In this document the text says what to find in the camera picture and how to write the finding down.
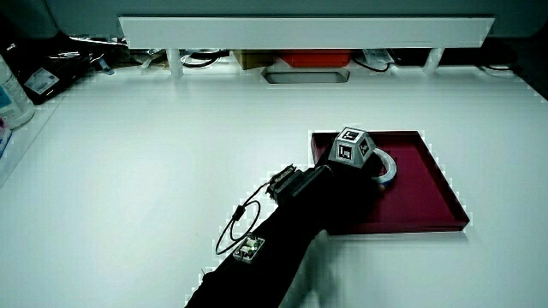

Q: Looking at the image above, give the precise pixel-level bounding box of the person's right hand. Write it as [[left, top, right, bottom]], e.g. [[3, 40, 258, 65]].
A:
[[265, 126, 386, 234]]

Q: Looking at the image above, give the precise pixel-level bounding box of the white tape roll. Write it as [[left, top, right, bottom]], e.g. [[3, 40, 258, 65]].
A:
[[372, 147, 398, 187]]

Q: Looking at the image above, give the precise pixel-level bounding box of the dark red tray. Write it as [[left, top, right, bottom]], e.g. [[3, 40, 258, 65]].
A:
[[309, 130, 471, 236]]

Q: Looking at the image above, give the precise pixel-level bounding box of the small white connector box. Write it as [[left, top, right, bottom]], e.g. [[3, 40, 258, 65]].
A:
[[232, 234, 266, 264]]

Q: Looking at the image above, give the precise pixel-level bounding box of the orange box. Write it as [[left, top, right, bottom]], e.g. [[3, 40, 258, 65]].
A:
[[280, 50, 354, 69]]

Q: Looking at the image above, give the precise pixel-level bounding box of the brown cardboard box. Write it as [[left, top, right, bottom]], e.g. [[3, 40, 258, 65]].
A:
[[233, 50, 280, 71]]

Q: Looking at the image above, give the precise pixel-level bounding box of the white shelf riser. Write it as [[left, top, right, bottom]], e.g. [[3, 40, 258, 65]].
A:
[[118, 15, 496, 79]]

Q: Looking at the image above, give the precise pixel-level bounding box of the black bag with white label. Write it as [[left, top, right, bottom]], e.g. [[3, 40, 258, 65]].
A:
[[0, 16, 129, 106]]

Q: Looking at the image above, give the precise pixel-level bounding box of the white plastic bottle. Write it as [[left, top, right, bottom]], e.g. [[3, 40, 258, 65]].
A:
[[0, 54, 37, 131]]

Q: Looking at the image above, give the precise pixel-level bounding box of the blue and pink packet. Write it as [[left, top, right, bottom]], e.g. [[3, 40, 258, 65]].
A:
[[0, 116, 14, 160]]

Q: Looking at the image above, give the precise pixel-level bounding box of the black looped cable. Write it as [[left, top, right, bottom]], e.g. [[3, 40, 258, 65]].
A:
[[214, 181, 271, 257]]

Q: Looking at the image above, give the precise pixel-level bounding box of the white cable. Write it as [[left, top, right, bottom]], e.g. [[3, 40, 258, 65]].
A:
[[476, 63, 515, 79]]

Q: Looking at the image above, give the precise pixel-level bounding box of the black coiled cable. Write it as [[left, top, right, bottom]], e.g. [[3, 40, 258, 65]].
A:
[[180, 50, 224, 70]]

